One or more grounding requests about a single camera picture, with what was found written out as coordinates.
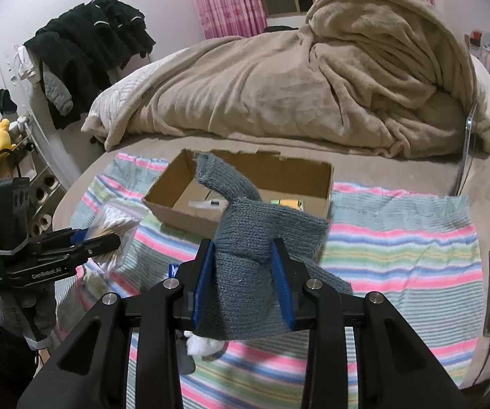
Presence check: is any pile of black clothes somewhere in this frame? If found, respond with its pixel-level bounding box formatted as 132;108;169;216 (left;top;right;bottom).
23;0;157;131

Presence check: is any beige fleece blanket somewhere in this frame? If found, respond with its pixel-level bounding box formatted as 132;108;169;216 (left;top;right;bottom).
81;0;490;159

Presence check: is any grey quilted jacket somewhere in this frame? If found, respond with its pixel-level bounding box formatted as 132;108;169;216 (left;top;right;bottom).
41;63;75;117

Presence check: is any clear bag of cotton swabs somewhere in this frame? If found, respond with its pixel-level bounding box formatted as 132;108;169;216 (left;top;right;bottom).
79;204;144;275

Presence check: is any metal bar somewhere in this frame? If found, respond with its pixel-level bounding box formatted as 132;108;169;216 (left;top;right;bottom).
455;101;479;199

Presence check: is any black sock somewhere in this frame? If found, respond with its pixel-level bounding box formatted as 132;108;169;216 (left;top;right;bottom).
0;89;18;115

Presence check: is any cardboard box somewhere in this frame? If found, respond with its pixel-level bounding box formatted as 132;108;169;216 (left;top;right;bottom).
142;148;336;239

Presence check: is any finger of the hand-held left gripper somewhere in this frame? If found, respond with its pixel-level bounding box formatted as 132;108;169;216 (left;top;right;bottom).
30;227;89;248
64;234;122;262

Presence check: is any white pillow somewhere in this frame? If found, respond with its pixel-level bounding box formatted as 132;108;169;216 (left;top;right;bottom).
470;55;490;131
86;47;196;139

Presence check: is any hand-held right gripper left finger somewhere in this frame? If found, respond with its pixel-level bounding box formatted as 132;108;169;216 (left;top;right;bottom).
17;239;217;409

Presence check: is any yellow green packet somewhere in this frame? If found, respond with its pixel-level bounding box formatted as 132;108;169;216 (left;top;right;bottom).
269;198;306;213

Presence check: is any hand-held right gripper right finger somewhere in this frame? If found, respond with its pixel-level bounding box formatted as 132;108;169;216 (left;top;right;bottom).
270;239;459;409

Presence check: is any person's left hand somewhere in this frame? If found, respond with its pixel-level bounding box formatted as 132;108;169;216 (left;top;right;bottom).
0;280;59;344

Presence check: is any grey knitted sock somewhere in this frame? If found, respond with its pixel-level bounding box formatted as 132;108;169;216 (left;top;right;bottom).
193;151;353;342

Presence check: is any striped towel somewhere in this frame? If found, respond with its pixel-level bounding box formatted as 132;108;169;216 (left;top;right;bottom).
53;152;485;409

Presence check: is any black cable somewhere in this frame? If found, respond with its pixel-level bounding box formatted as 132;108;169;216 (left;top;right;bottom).
462;334;490;386

